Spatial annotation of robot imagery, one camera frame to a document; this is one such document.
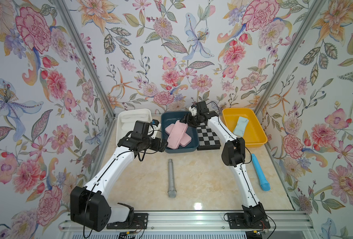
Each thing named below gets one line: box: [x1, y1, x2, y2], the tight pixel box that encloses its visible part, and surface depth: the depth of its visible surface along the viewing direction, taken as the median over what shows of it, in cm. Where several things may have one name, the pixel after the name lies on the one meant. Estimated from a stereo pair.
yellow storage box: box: [222, 107, 268, 147], surface depth 114 cm
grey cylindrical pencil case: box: [167, 158, 177, 199], surface depth 86 cm
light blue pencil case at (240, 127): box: [233, 116, 249, 137], surface depth 109 cm
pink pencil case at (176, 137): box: [166, 119, 189, 150], surface depth 103 cm
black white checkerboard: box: [196, 122, 222, 151], surface depth 103 cm
